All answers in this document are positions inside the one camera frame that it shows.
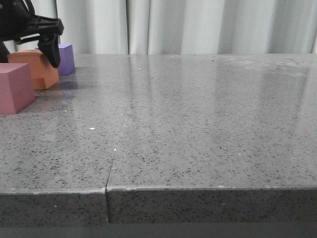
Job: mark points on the pink foam cube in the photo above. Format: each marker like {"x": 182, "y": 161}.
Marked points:
{"x": 16, "y": 87}

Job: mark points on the grey curtain backdrop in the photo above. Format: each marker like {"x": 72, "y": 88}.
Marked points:
{"x": 185, "y": 26}

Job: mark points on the purple foam cube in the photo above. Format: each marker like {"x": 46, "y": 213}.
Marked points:
{"x": 67, "y": 65}

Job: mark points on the orange foam cube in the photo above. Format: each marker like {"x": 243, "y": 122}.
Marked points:
{"x": 43, "y": 74}

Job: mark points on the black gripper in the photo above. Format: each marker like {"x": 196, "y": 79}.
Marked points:
{"x": 19, "y": 22}

